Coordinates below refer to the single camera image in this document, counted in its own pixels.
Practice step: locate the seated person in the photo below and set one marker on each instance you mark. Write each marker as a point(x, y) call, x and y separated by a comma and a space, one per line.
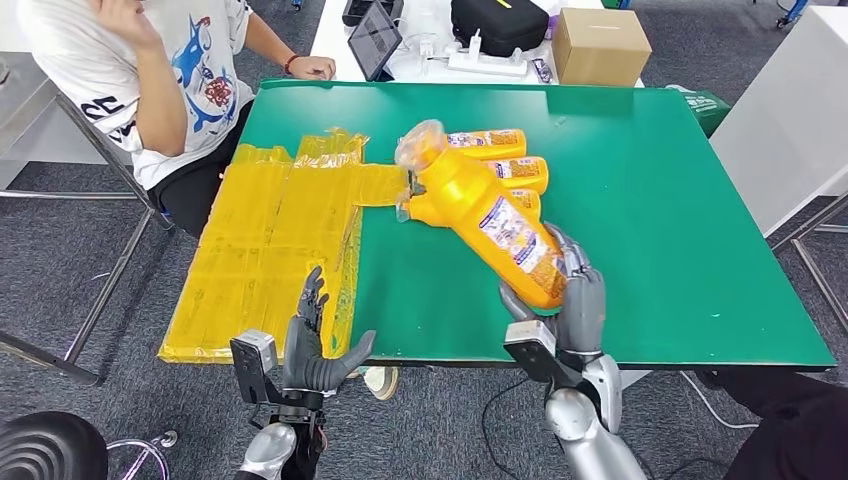
point(179, 79)

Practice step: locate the black tray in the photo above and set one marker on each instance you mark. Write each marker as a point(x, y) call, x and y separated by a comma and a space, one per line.
point(354, 10)

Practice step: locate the yellow taped mat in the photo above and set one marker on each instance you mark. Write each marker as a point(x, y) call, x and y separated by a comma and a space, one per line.
point(265, 232)

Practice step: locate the cardboard box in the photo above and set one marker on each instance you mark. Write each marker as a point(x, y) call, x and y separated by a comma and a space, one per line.
point(596, 50)

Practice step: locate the purple packet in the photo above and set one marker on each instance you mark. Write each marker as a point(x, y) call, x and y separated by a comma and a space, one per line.
point(542, 71)

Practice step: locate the person's left forearm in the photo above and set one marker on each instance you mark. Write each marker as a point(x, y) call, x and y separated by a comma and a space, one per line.
point(268, 40)

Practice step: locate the green bag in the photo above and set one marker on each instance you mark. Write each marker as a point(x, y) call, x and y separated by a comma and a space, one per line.
point(705, 109)

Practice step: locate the white power strip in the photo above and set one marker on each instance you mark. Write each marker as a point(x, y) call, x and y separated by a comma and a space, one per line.
point(487, 65)

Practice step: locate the white desk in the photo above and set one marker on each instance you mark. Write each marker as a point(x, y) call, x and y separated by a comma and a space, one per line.
point(334, 46)

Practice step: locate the black tablet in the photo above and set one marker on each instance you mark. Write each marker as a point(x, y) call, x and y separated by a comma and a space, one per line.
point(374, 40)

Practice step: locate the white shoe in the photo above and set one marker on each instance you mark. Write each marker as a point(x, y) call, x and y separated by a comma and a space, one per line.
point(383, 383)

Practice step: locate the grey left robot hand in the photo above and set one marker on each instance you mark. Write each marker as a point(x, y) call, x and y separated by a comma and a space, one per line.
point(308, 358)

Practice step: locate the white table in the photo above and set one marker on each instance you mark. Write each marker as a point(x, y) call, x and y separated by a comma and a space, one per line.
point(788, 112)

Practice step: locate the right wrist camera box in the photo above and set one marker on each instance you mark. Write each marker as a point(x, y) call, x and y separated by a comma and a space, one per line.
point(530, 334)

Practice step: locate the person's right forearm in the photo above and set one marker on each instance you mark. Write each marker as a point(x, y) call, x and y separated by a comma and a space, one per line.
point(159, 99)

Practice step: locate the white power adapter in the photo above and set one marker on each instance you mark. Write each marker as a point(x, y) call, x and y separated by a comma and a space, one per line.
point(427, 48)

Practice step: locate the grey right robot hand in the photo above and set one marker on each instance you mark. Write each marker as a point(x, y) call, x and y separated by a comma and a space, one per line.
point(583, 311)

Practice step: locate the black round stool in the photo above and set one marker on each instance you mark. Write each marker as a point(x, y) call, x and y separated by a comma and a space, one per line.
point(46, 447)

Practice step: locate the chrome stool base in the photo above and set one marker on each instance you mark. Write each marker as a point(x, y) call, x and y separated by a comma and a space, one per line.
point(169, 438)

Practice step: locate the orange detergent bottle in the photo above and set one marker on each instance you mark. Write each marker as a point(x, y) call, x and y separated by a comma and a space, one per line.
point(477, 199)
point(530, 182)
point(510, 151)
point(430, 213)

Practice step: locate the person's right hand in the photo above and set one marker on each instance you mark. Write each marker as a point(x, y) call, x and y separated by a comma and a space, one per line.
point(129, 23)

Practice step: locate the person's left hand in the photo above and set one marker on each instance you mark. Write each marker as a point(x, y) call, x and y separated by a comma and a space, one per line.
point(314, 68)

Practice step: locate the black carry bag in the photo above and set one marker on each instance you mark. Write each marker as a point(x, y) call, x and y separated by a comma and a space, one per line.
point(497, 26)

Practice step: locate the white plug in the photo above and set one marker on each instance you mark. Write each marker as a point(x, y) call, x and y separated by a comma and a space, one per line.
point(476, 43)

